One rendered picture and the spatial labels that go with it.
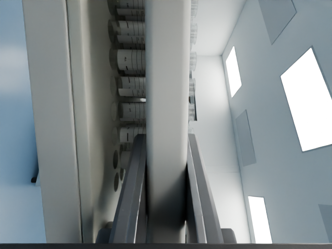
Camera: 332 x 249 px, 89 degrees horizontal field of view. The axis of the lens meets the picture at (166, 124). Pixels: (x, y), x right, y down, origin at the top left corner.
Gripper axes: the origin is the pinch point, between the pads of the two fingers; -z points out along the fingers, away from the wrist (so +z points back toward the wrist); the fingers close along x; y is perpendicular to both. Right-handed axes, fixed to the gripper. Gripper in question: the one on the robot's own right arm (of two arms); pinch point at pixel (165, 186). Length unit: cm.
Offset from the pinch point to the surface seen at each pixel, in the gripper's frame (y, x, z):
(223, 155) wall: 318, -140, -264
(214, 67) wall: 188, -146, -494
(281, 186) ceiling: 234, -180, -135
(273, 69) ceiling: 103, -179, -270
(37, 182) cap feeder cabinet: 112, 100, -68
